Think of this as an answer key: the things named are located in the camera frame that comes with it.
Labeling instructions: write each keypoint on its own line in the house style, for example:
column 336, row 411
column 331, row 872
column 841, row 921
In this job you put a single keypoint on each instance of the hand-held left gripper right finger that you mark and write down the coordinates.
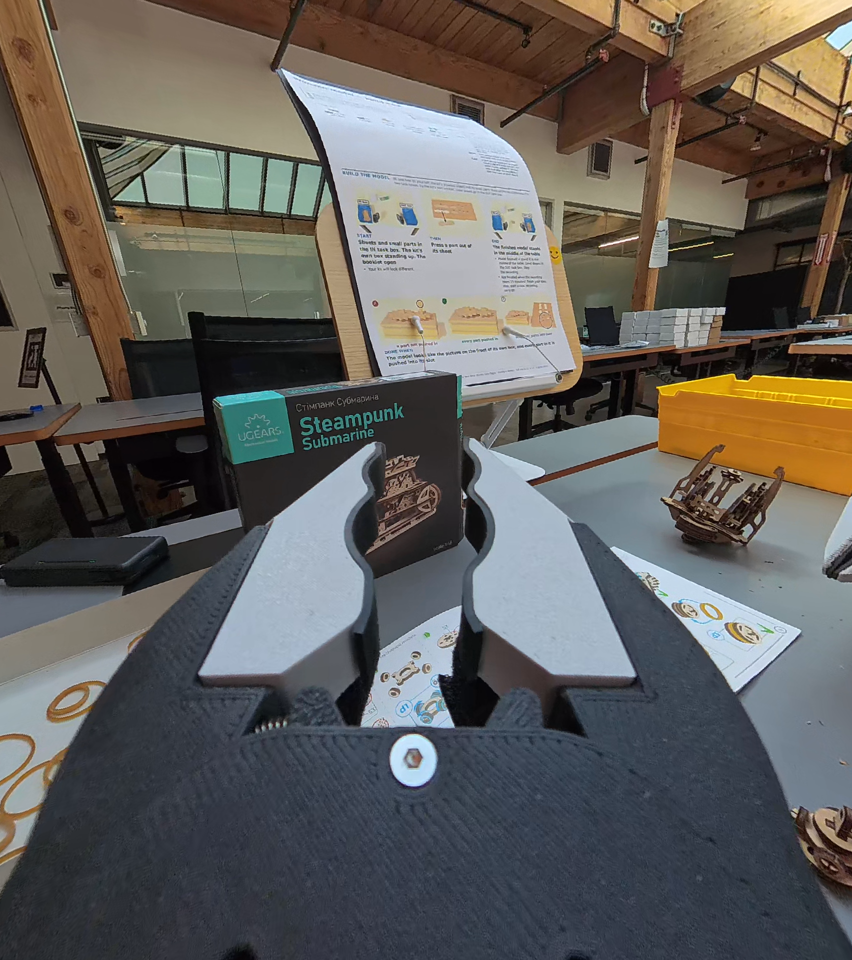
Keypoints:
column 546, row 600

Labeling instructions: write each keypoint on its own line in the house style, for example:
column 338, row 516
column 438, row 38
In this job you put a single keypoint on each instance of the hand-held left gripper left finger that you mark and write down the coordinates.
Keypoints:
column 283, row 600

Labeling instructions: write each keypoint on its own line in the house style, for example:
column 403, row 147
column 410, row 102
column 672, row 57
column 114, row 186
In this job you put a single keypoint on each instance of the small wooden gear assembly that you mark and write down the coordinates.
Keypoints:
column 838, row 847

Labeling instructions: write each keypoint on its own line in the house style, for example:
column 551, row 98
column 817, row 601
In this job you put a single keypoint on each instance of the long wooden-edged desk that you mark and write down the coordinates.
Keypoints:
column 831, row 341

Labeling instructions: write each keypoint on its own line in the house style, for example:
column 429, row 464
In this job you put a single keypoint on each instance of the black teal model kit box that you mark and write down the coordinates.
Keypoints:
column 306, row 480

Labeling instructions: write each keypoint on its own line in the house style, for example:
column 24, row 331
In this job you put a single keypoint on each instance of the yellow plastic bin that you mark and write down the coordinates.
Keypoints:
column 771, row 427

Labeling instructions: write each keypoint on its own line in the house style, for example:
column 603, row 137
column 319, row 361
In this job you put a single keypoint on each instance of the partly built wooden model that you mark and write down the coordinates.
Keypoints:
column 718, row 502

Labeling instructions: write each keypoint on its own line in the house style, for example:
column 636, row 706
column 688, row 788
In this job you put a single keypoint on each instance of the open assembly booklet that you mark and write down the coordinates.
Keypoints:
column 726, row 637

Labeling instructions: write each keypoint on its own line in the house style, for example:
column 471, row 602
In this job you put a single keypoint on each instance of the black power bank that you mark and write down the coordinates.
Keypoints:
column 85, row 562

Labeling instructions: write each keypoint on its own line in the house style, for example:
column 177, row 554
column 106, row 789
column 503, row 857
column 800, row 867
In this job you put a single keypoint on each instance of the black office chair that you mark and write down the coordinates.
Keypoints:
column 268, row 352
column 601, row 326
column 160, row 367

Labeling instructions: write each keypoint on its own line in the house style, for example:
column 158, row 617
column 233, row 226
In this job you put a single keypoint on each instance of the stack of white boxes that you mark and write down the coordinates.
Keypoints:
column 673, row 326

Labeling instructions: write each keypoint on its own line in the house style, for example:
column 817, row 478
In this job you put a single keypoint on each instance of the wooden book stand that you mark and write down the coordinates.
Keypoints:
column 340, row 315

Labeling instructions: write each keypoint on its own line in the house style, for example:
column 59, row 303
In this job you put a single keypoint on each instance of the white paper notice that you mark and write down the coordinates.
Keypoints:
column 658, row 244

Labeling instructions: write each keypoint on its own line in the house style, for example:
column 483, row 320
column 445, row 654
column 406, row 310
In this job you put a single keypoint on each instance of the small black floor sign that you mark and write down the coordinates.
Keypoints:
column 31, row 356

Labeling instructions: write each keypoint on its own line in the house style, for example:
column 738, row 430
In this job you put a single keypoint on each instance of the white printed instruction sheet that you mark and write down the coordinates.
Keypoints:
column 433, row 225

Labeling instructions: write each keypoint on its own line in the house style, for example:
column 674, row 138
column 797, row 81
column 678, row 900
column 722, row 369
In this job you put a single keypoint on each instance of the wooden support post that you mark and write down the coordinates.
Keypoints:
column 58, row 195
column 655, row 195

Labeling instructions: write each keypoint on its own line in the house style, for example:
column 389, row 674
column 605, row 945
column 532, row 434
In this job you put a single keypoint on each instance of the wall air vent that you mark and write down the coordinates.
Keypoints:
column 600, row 159
column 467, row 109

